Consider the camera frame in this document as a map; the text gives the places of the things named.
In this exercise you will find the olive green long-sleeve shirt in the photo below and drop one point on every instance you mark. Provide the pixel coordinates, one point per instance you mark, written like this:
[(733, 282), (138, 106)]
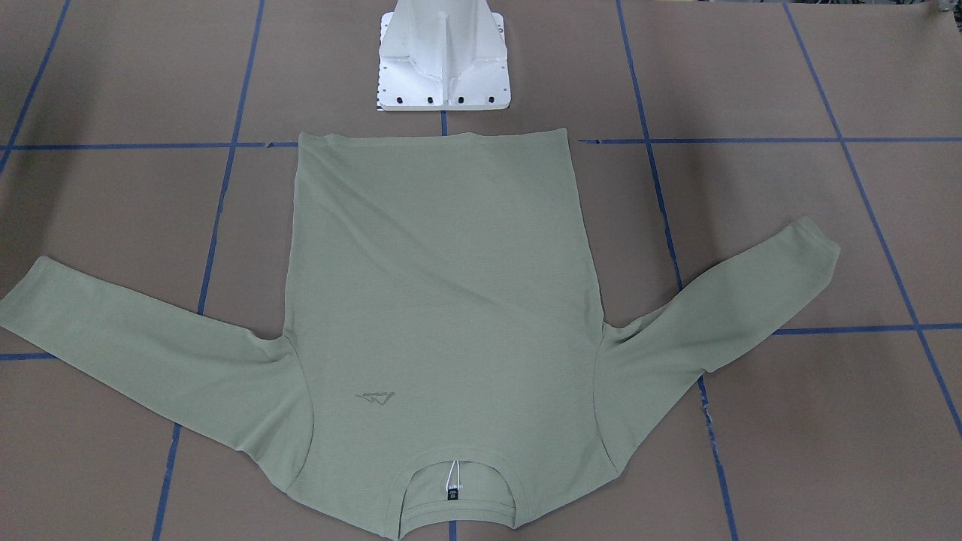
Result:
[(444, 354)]

